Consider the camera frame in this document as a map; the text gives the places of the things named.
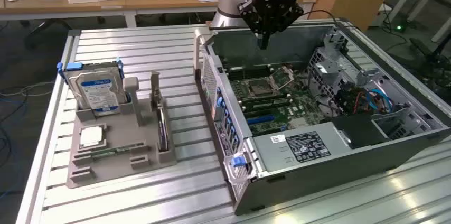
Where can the grey parts rack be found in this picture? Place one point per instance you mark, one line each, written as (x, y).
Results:
(118, 166)

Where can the green motherboard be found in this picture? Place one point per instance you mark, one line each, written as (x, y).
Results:
(298, 107)

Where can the hard disk with blue caddy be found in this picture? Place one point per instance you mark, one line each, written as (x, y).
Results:
(98, 89)

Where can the silver CPU chip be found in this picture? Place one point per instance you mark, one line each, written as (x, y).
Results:
(90, 137)

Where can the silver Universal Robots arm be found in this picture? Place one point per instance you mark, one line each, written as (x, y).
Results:
(228, 2)

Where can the metal socket cover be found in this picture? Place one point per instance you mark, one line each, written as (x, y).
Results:
(281, 76)

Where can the perforated metal disk bay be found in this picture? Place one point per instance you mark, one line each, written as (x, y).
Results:
(326, 73)

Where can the blue case latch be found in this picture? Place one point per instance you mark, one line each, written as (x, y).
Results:
(237, 162)

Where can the green RAM stick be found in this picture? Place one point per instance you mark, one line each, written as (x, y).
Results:
(116, 151)
(264, 103)

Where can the open grey PC case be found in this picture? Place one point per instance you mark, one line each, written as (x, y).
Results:
(352, 171)

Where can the black office chair base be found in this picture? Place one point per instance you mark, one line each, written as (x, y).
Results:
(45, 28)

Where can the blue expansion slot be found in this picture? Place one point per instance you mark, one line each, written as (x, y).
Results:
(260, 120)

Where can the CPU socket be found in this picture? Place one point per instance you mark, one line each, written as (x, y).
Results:
(261, 88)

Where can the silver power supply unit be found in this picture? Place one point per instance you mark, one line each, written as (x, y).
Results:
(274, 155)

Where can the black floor stand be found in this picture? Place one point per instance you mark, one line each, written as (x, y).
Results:
(431, 60)

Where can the graphics card with metal bracket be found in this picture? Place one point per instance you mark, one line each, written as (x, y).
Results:
(161, 126)

